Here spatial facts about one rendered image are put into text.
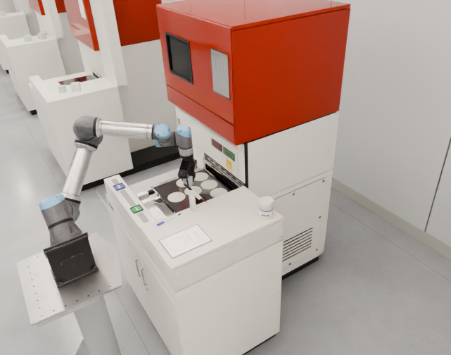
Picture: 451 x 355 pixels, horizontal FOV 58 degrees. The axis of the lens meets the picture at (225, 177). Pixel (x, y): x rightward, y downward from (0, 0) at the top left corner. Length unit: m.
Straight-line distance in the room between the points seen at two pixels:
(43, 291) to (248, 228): 0.98
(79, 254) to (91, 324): 0.45
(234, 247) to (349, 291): 1.31
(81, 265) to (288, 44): 1.44
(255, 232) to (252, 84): 0.72
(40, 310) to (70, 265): 0.22
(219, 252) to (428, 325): 1.59
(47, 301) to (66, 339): 0.95
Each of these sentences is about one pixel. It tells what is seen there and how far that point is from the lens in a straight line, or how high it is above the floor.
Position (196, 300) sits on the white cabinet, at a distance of 2.00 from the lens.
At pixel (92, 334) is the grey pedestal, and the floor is 0.42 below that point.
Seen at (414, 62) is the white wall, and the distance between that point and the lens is 3.15.
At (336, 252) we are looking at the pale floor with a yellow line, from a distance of 3.31.
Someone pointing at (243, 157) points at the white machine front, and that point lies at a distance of 2.16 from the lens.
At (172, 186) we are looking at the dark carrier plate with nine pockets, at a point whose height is 0.90.
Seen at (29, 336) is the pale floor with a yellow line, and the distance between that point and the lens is 3.09.
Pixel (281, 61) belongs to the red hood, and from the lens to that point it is 2.11.
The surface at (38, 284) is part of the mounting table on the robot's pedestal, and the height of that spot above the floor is 0.82.
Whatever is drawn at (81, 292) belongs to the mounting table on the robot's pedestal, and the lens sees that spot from 2.02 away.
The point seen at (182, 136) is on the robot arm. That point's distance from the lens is 2.10.
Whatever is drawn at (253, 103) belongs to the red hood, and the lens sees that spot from 2.07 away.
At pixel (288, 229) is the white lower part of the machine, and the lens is 2.70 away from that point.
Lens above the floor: 2.21
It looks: 32 degrees down
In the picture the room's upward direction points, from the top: 3 degrees counter-clockwise
